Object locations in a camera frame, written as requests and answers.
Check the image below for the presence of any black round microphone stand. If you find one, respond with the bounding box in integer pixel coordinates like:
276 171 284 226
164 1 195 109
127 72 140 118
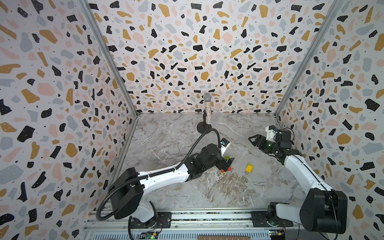
197 110 212 134

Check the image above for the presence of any yellow rectangular wood block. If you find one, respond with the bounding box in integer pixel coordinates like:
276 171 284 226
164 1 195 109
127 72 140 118
246 164 253 173

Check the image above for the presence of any left corner aluminium post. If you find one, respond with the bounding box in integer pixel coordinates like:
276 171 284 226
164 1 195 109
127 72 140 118
78 0 138 119

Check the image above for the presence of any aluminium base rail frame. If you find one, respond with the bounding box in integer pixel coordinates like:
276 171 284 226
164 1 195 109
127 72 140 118
80 208 343 240

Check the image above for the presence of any red rectangular wood block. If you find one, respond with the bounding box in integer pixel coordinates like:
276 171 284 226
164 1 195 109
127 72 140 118
221 167 232 173

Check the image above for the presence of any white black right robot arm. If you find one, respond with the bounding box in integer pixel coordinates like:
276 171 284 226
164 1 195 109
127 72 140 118
248 126 348 235

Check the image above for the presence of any corner aluminium post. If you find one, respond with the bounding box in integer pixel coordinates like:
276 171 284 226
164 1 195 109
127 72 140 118
78 0 138 119
274 0 344 120

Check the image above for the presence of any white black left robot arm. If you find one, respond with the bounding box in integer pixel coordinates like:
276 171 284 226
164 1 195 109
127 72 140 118
109 138 234 225

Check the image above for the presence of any right corner aluminium post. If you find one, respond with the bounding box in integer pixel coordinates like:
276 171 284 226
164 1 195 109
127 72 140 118
274 0 344 120

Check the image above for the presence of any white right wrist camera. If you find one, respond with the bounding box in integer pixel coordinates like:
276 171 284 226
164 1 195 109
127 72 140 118
266 125 278 142

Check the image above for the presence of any black corrugated cable conduit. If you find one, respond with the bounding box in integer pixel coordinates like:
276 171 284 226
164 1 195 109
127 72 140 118
95 128 222 222

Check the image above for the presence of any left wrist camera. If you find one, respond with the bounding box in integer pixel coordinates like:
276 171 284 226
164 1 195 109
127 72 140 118
220 138 231 157

